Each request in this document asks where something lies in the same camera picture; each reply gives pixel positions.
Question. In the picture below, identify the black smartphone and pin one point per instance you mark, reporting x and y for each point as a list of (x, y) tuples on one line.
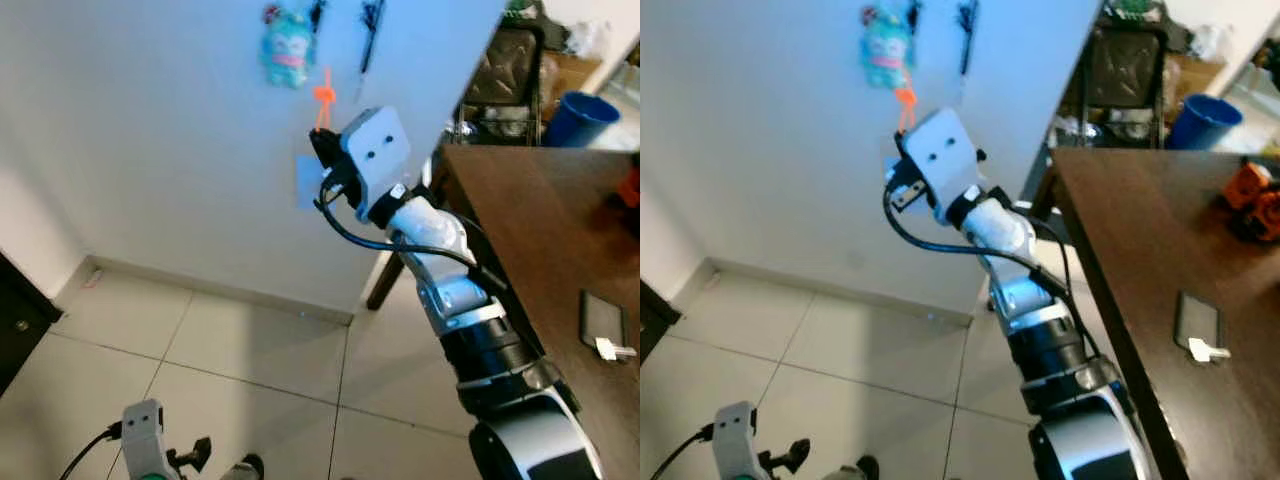
[(603, 315), (1197, 315)]

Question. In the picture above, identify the blue plastic bucket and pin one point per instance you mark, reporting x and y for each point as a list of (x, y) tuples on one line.
[(1203, 125), (578, 122)]

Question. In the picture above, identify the dark brown wooden table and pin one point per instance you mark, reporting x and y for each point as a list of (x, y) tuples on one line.
[(540, 230), (1150, 240)]

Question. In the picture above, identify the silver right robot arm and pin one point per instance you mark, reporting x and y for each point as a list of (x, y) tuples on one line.
[(520, 440), (1085, 440)]

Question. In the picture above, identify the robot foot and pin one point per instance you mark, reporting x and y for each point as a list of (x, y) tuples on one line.
[(245, 468), (855, 468)]

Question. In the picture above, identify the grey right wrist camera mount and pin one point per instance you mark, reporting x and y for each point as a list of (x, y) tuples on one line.
[(378, 150), (945, 155)]

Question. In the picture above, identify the orange and black gadget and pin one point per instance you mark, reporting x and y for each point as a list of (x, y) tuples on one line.
[(1255, 200), (630, 188)]

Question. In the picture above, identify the dark wooden cabinet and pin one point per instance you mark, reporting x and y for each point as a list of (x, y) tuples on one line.
[(655, 315), (20, 320)]

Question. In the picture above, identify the black framed brown chair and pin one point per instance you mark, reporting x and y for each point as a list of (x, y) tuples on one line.
[(505, 75), (1125, 75)]

